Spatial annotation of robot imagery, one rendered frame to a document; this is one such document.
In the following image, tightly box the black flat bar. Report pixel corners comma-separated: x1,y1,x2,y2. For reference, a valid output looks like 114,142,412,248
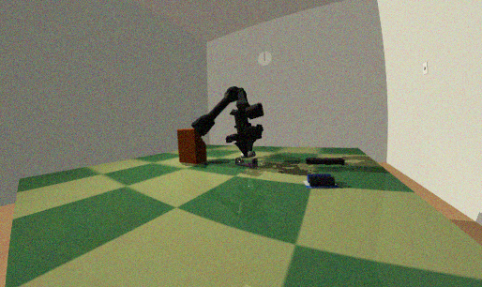
306,158,345,165

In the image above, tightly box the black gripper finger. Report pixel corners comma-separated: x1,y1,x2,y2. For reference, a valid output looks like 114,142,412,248
234,141,248,158
247,140,256,152

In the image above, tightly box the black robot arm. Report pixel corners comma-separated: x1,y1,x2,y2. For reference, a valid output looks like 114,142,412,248
191,86,264,137

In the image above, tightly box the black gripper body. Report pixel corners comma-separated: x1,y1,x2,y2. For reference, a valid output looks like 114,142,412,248
226,120,262,143

